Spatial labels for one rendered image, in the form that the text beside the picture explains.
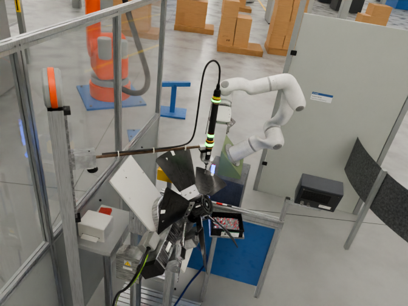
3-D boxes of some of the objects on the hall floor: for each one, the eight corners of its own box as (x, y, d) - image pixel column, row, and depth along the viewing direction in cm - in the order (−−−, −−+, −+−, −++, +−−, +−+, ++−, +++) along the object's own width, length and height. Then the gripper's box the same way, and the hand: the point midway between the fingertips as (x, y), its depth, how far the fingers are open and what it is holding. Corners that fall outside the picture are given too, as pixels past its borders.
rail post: (253, 297, 282) (275, 229, 241) (254, 292, 286) (275, 225, 244) (258, 298, 282) (281, 230, 241) (258, 294, 285) (281, 226, 244)
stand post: (159, 333, 247) (167, 246, 199) (163, 322, 255) (172, 235, 206) (165, 335, 247) (175, 248, 198) (169, 323, 254) (179, 237, 206)
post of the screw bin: (200, 302, 273) (214, 229, 230) (200, 298, 275) (214, 226, 233) (203, 302, 273) (218, 230, 230) (203, 298, 276) (218, 226, 233)
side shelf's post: (105, 311, 257) (101, 231, 213) (107, 306, 260) (104, 227, 216) (110, 312, 256) (107, 233, 212) (112, 308, 260) (110, 229, 216)
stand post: (129, 324, 250) (130, 205, 189) (134, 313, 258) (136, 195, 197) (135, 326, 250) (138, 207, 189) (139, 315, 257) (144, 197, 196)
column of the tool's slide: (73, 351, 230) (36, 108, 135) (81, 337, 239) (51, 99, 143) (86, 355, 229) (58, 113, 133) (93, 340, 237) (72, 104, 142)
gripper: (209, 101, 202) (204, 128, 197) (238, 104, 201) (234, 132, 196) (210, 105, 209) (205, 132, 204) (238, 110, 208) (234, 136, 203)
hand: (220, 130), depth 200 cm, fingers open, 8 cm apart
